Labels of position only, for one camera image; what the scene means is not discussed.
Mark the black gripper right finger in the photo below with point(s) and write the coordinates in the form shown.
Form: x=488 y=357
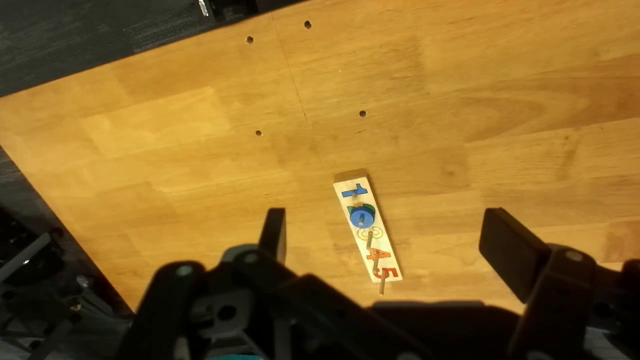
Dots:
x=515 y=252

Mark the blue round peg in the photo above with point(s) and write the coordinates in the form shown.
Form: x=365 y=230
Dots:
x=363 y=216

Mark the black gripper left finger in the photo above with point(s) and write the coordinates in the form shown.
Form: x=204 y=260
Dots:
x=273 y=238

